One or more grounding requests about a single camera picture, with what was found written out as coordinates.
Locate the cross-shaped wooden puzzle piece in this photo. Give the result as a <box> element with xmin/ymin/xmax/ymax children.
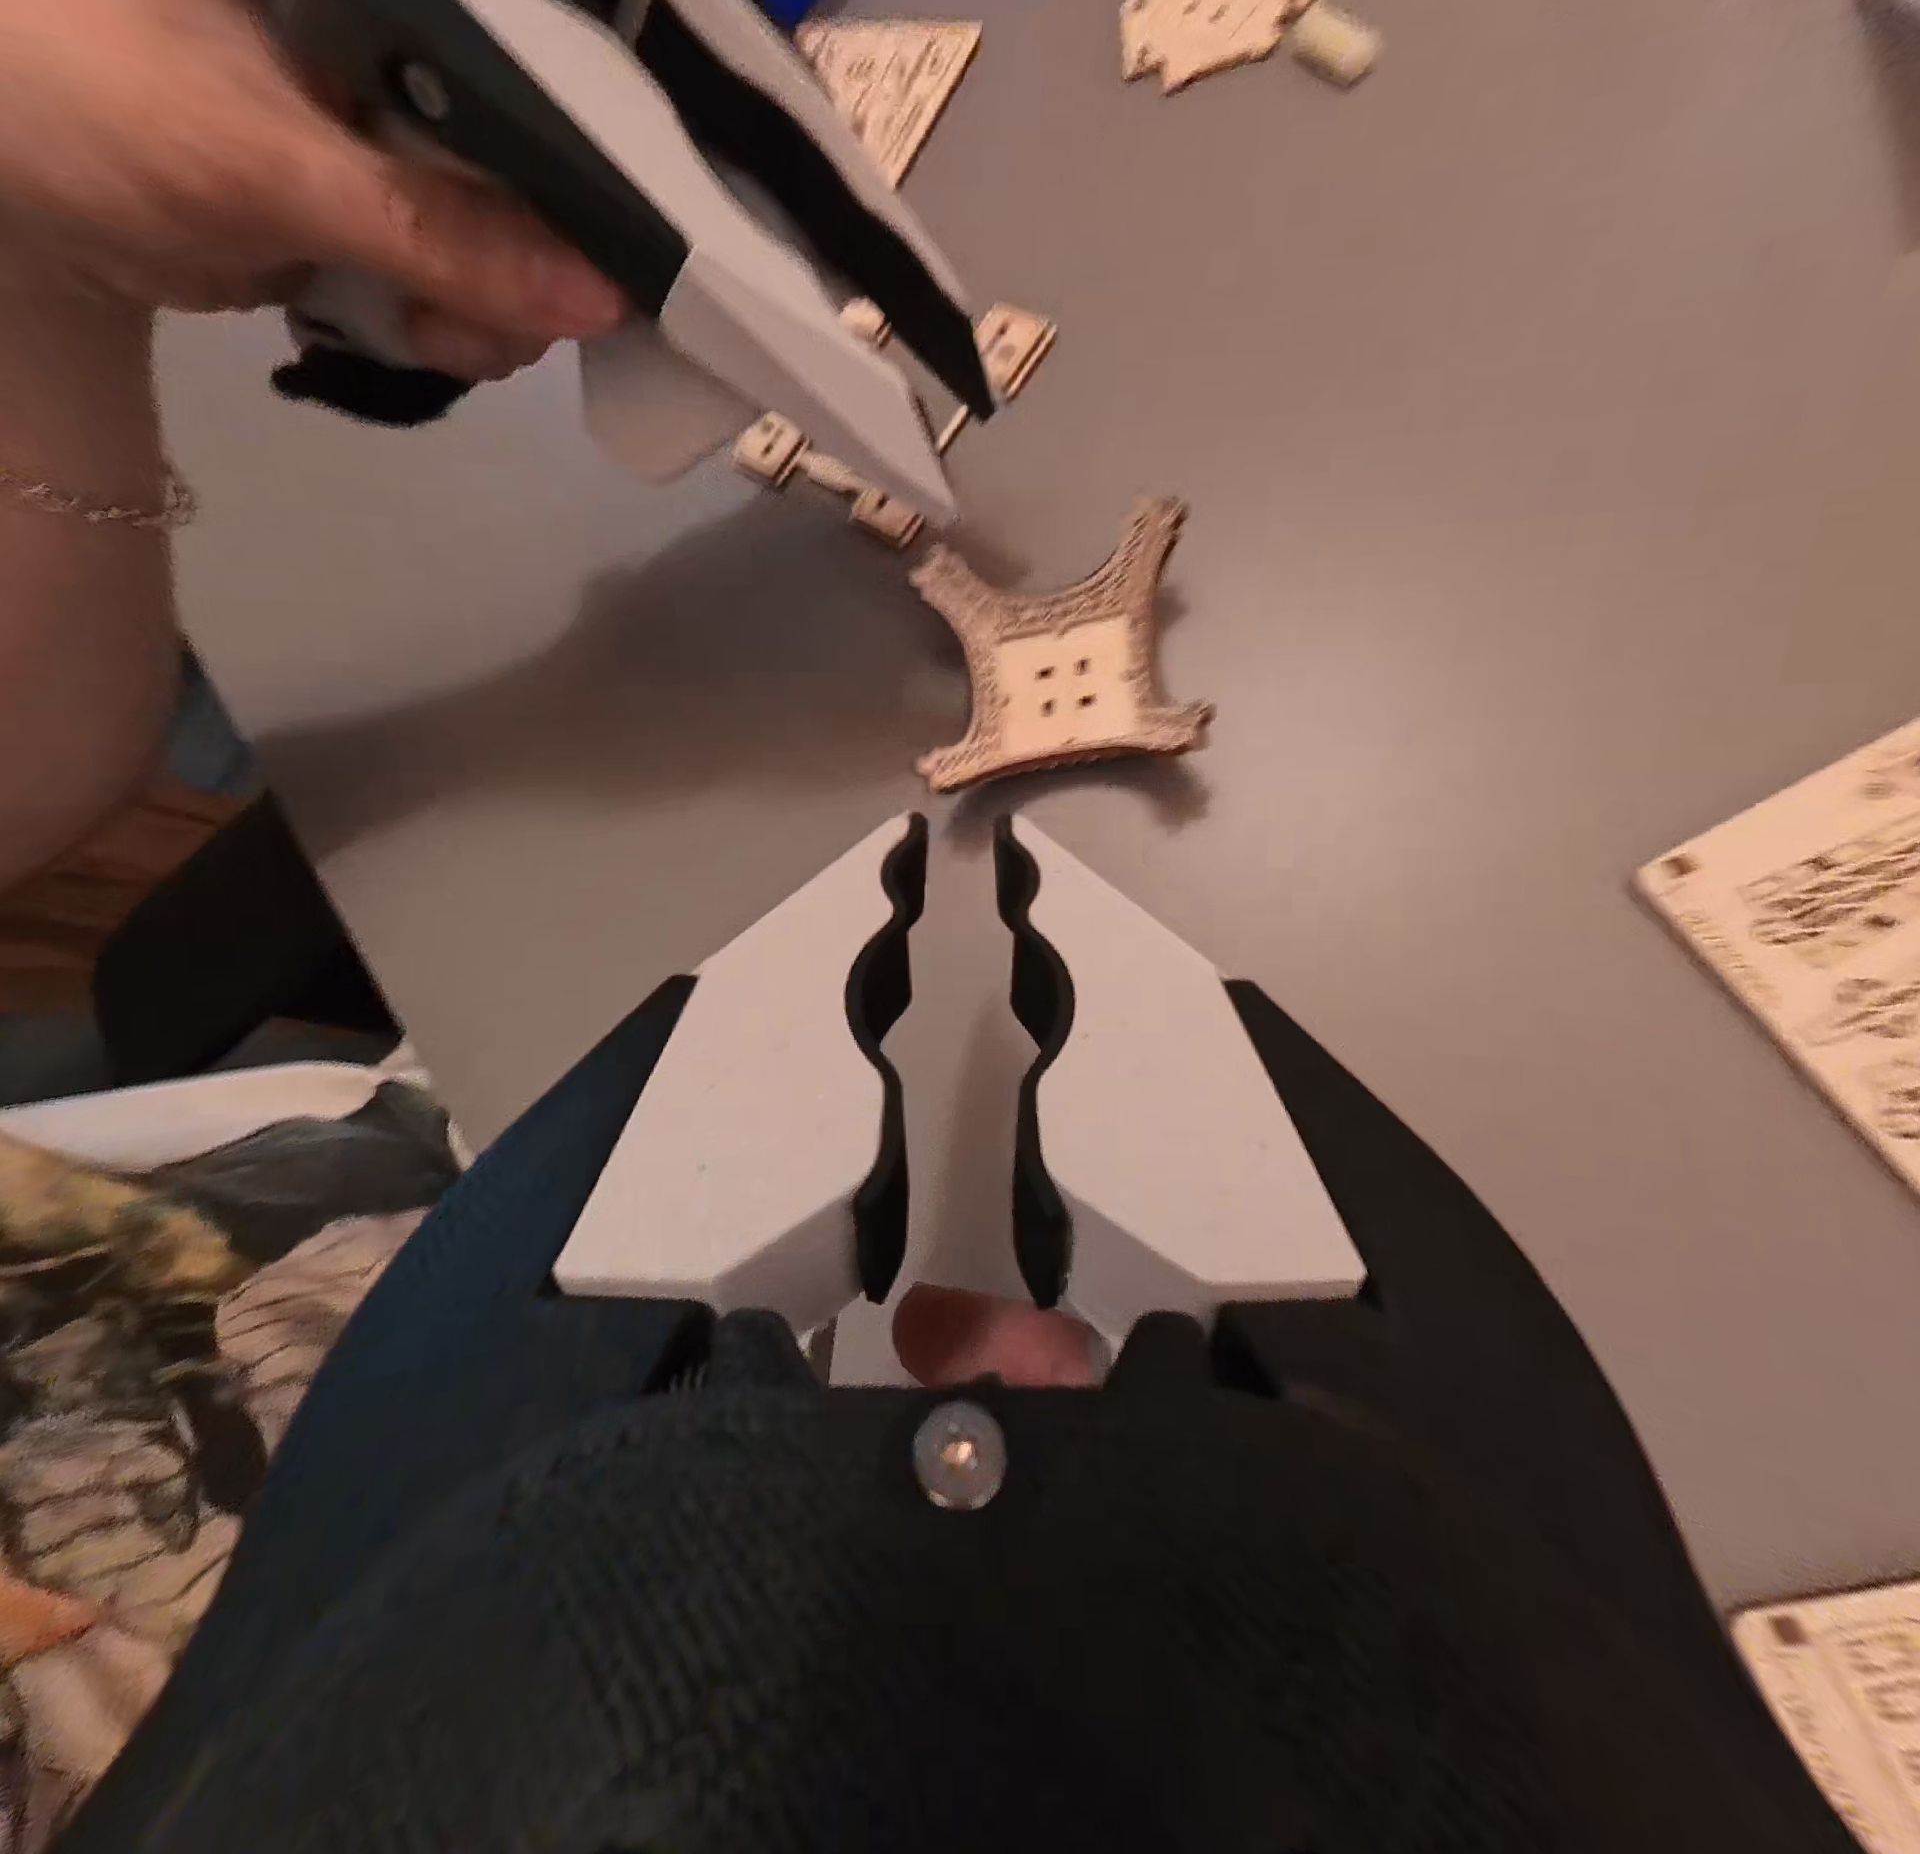
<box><xmin>909</xmin><ymin>496</ymin><xmax>1218</xmax><ymax>795</ymax></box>

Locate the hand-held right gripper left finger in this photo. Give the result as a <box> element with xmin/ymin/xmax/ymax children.
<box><xmin>551</xmin><ymin>811</ymin><xmax>932</xmax><ymax>1328</ymax></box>

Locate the printed cloth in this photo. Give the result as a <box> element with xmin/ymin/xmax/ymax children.
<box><xmin>0</xmin><ymin>1059</ymin><xmax>474</xmax><ymax>1854</ymax></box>

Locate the small wooden puzzle assembly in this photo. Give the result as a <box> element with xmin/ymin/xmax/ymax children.
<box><xmin>732</xmin><ymin>301</ymin><xmax>1059</xmax><ymax>552</ymax></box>

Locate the person's left forearm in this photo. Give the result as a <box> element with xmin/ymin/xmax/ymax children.
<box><xmin>0</xmin><ymin>279</ymin><xmax>195</xmax><ymax>896</ymax></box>

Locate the grey desk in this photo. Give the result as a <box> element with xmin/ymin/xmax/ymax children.
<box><xmin>150</xmin><ymin>0</ymin><xmax>1920</xmax><ymax>1615</ymax></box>

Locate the blue cloth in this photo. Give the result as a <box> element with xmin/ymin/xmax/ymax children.
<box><xmin>165</xmin><ymin>653</ymin><xmax>263</xmax><ymax>797</ymax></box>

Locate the triangular wooden puzzle piece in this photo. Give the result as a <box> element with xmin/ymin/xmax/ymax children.
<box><xmin>792</xmin><ymin>16</ymin><xmax>985</xmax><ymax>193</ymax></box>

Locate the slotted wooden puzzle piece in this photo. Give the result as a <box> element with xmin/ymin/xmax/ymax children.
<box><xmin>1117</xmin><ymin>0</ymin><xmax>1325</xmax><ymax>93</ymax></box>

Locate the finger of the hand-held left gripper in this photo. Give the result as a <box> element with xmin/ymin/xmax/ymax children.
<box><xmin>455</xmin><ymin>0</ymin><xmax>962</xmax><ymax>530</ymax></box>
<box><xmin>618</xmin><ymin>0</ymin><xmax>1000</xmax><ymax>423</ymax></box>

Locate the person's left hand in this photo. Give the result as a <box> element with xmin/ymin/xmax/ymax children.
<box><xmin>0</xmin><ymin>0</ymin><xmax>625</xmax><ymax>382</ymax></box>

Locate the small pale cylinder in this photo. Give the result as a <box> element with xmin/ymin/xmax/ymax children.
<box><xmin>1291</xmin><ymin>0</ymin><xmax>1379</xmax><ymax>86</ymax></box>

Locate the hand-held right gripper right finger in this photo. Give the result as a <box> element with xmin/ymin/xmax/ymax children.
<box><xmin>992</xmin><ymin>811</ymin><xmax>1369</xmax><ymax>1343</ymax></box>

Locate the wooden puzzle sheet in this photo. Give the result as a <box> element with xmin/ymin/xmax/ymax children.
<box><xmin>1635</xmin><ymin>712</ymin><xmax>1920</xmax><ymax>1195</ymax></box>
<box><xmin>1731</xmin><ymin>1576</ymin><xmax>1920</xmax><ymax>1854</ymax></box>

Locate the thin gold bracelet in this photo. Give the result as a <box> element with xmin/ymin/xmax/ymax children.
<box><xmin>0</xmin><ymin>460</ymin><xmax>198</xmax><ymax>531</ymax></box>

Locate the person's right hand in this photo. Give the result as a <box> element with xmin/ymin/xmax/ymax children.
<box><xmin>891</xmin><ymin>1280</ymin><xmax>1099</xmax><ymax>1389</ymax></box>

